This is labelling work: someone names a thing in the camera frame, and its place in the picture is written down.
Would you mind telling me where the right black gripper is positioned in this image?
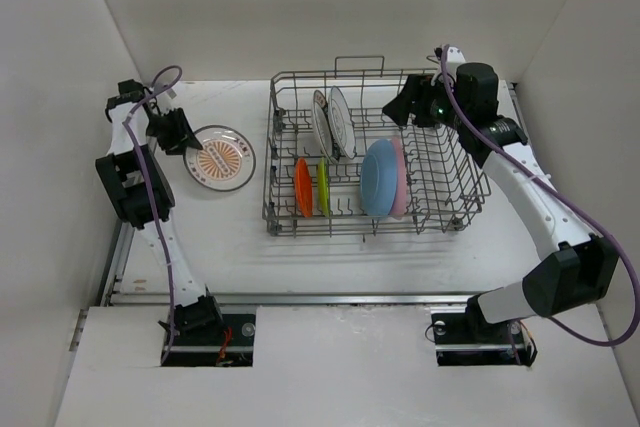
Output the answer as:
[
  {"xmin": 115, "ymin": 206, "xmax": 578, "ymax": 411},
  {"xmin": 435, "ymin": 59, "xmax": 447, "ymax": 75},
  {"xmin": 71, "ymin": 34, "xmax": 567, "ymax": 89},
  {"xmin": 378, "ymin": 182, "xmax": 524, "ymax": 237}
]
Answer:
[{"xmin": 382, "ymin": 73, "xmax": 469, "ymax": 131}]

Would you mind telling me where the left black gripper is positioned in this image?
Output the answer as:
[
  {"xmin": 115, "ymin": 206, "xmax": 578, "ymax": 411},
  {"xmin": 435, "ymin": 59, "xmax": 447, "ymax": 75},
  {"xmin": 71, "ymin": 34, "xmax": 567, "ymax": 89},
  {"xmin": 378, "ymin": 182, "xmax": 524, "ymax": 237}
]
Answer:
[{"xmin": 146, "ymin": 107, "xmax": 202, "ymax": 154}]

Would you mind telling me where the white plate orange sunburst pattern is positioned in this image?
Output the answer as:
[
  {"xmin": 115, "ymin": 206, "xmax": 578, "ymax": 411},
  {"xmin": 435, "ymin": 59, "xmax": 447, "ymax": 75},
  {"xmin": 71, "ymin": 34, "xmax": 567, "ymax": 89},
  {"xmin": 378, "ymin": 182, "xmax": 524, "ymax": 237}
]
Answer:
[{"xmin": 183, "ymin": 125, "xmax": 256, "ymax": 192}]

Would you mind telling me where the white plate blue line motif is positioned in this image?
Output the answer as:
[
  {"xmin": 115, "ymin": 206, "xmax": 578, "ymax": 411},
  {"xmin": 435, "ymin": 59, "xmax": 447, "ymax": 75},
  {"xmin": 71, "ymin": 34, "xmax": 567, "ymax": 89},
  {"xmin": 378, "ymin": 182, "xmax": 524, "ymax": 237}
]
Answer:
[{"xmin": 328, "ymin": 86, "xmax": 357, "ymax": 160}]

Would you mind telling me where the light blue plastic plate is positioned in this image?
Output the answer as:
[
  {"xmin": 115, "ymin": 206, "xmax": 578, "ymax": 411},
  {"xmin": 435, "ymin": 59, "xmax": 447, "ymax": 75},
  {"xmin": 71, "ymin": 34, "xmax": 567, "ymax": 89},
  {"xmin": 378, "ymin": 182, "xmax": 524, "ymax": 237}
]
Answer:
[{"xmin": 359, "ymin": 138, "xmax": 397, "ymax": 217}]

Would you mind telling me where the white plate green rim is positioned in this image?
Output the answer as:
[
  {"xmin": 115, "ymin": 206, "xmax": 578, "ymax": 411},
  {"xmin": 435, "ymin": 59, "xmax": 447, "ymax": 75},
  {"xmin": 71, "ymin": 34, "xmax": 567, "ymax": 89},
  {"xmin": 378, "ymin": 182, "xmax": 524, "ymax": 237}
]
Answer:
[{"xmin": 311, "ymin": 90, "xmax": 338, "ymax": 164}]

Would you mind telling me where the pink plastic plate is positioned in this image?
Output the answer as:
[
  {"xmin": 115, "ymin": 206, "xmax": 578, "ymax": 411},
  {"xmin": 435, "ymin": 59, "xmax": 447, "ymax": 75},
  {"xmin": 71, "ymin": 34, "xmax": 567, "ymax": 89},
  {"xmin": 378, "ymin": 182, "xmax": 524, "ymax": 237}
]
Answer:
[{"xmin": 390, "ymin": 137, "xmax": 408, "ymax": 219}]

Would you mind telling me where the lime green plastic plate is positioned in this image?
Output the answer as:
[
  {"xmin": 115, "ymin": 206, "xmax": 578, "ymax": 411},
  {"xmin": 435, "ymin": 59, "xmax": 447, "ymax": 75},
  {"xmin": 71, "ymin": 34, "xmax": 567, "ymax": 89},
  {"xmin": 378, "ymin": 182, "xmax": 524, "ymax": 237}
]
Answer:
[{"xmin": 316, "ymin": 158, "xmax": 330, "ymax": 217}]

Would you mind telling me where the orange plastic plate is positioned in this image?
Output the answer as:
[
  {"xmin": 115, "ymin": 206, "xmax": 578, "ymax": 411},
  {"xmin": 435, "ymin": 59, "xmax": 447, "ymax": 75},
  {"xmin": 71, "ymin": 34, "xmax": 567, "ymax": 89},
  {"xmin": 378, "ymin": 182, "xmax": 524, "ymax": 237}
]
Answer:
[{"xmin": 294, "ymin": 158, "xmax": 313, "ymax": 218}]

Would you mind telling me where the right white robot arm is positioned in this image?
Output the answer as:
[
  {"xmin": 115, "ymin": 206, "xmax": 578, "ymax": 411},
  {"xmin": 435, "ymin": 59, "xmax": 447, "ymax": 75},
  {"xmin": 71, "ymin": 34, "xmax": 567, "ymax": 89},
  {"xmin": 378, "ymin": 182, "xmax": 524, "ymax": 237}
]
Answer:
[{"xmin": 383, "ymin": 45, "xmax": 619, "ymax": 341}]

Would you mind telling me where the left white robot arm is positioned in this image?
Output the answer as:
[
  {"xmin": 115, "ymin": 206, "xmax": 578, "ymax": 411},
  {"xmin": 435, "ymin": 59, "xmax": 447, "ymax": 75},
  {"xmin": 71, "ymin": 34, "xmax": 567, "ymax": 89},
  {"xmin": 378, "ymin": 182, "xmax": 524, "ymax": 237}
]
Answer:
[{"xmin": 95, "ymin": 79, "xmax": 224, "ymax": 344}]

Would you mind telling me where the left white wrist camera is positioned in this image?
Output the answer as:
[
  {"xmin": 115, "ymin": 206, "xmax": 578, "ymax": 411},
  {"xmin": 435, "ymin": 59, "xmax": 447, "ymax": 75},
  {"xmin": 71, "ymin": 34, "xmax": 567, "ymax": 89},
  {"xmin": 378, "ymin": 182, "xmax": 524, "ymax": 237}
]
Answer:
[{"xmin": 150, "ymin": 84, "xmax": 177, "ymax": 102}]

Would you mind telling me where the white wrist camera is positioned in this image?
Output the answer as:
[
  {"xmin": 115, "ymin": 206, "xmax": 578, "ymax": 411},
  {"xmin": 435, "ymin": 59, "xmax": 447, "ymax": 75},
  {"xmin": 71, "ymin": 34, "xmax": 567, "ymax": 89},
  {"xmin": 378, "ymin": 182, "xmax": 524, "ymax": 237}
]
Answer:
[
  {"xmin": 150, "ymin": 84, "xmax": 177, "ymax": 102},
  {"xmin": 434, "ymin": 44, "xmax": 467, "ymax": 79}
]

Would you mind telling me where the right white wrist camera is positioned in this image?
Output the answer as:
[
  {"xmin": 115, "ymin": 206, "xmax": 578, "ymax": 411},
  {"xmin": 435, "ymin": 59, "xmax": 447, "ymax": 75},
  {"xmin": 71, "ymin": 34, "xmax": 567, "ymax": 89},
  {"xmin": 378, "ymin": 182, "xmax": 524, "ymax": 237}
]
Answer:
[{"xmin": 434, "ymin": 44, "xmax": 467, "ymax": 79}]

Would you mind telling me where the grey wire dish rack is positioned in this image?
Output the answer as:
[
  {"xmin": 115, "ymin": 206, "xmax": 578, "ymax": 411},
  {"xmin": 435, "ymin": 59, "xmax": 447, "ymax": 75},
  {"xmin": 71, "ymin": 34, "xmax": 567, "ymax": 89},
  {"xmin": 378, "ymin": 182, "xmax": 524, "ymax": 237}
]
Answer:
[{"xmin": 262, "ymin": 57, "xmax": 491, "ymax": 238}]

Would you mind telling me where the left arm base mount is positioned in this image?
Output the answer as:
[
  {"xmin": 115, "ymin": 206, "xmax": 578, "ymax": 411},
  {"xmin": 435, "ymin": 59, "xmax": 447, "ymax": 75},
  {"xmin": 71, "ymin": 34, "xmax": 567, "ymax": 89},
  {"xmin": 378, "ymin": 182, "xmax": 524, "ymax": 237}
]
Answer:
[{"xmin": 160, "ymin": 312, "xmax": 256, "ymax": 368}]

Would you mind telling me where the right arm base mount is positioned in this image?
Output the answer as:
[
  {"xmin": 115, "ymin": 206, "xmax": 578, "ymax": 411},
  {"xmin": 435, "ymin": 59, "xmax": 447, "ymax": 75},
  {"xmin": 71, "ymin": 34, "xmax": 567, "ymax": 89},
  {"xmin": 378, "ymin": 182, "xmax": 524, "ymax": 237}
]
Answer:
[{"xmin": 425, "ymin": 310, "xmax": 538, "ymax": 367}]

